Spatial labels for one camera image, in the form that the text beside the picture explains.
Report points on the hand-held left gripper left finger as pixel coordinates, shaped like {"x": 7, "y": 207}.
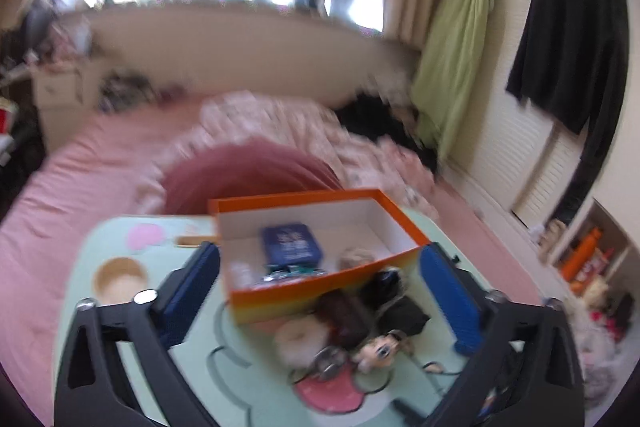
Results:
{"x": 192, "y": 292}

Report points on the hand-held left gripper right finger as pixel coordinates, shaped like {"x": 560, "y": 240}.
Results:
{"x": 450, "y": 302}

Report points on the black lace hat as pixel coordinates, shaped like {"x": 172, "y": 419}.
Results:
{"x": 400, "y": 312}

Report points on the doll head figure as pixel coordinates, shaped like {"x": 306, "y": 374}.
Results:
{"x": 380, "y": 349}

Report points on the beige furry ball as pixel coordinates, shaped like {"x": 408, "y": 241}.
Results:
{"x": 357, "y": 259}

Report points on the green toy car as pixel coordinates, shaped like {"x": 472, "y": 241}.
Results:
{"x": 295, "y": 273}

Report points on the dark zip pouch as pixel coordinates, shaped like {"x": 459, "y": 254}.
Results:
{"x": 345, "y": 314}

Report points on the blue tin box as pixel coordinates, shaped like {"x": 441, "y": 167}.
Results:
{"x": 290, "y": 244}

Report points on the orange cardboard box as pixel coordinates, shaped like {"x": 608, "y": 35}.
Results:
{"x": 310, "y": 297}

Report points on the mint green cartoon desktop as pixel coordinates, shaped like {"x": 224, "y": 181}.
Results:
{"x": 255, "y": 387}

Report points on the dark pink pillow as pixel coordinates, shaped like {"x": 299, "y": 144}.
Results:
{"x": 250, "y": 177}

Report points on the orange bottle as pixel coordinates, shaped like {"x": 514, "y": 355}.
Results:
{"x": 580, "y": 257}

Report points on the pink bed sheet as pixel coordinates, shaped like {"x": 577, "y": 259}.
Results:
{"x": 75, "y": 187}

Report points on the white louvred wardrobe door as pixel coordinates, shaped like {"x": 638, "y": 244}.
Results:
{"x": 520, "y": 157}

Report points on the pink floral quilt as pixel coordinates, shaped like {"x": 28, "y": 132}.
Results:
{"x": 280, "y": 119}

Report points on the black clothes pile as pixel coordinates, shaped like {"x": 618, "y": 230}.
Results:
{"x": 375, "y": 122}

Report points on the patterned clothes heap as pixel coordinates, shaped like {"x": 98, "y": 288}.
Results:
{"x": 125, "y": 89}

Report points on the white nightstand drawer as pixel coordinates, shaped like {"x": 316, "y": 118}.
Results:
{"x": 57, "y": 92}

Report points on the hanging green garment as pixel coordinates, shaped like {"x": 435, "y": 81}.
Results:
{"x": 455, "y": 57}

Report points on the hanging black garment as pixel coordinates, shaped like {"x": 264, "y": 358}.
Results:
{"x": 565, "y": 42}

